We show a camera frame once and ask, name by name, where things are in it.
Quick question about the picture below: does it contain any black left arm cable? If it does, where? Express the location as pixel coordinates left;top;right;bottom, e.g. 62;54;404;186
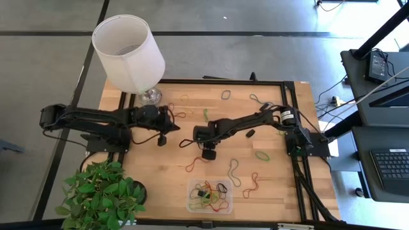
130;132;160;145

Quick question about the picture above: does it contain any black keyboard desk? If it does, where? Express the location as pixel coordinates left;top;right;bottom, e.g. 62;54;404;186
350;125;409;204

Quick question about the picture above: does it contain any dark blue rubber band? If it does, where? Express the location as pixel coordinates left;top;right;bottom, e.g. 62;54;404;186
249;93;275;107

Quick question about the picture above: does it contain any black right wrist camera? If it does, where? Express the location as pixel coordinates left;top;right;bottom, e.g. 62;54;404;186
201;148;217;162

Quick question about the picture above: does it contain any red rubber band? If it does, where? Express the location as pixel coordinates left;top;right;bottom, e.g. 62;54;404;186
203;180;221;193
168;102;187;119
242;172;260;199
185;156;210;173
207;199;231;213

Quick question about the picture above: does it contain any green leafy plant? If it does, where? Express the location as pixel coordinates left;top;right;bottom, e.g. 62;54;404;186
54;160;147;230

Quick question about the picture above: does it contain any black power adapter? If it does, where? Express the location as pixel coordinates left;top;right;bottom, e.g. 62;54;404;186
365;52;390;84

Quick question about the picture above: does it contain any glass lamp base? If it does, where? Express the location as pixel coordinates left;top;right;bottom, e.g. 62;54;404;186
137;86;163;107

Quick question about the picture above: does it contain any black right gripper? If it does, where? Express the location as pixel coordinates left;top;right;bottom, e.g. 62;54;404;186
184;123;221;150

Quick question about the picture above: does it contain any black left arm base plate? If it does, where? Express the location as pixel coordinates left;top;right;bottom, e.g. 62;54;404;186
80;133;132;153

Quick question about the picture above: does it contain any white cable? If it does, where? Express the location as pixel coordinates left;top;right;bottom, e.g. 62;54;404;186
350;66;409;107

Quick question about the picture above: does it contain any black camera stand frame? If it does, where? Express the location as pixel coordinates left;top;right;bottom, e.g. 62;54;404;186
352;2;409;60

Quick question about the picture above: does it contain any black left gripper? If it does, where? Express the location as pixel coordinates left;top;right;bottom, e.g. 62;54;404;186
135;104;181;132

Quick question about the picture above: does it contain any clear plastic bin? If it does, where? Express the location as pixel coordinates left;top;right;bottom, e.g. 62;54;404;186
186;178;234;215

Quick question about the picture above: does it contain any grey chair leg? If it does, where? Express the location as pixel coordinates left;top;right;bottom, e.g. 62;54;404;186
0;139;26;154

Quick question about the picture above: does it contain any white lampshade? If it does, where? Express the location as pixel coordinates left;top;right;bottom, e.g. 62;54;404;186
91;14;166;95

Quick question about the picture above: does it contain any black keyboard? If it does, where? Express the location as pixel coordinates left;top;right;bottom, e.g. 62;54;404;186
369;148;409;196

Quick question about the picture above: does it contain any black plant pot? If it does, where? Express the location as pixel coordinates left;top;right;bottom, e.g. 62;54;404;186
130;180;148;206

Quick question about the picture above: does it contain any white label strip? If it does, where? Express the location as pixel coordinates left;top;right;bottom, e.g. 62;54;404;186
277;223;316;230

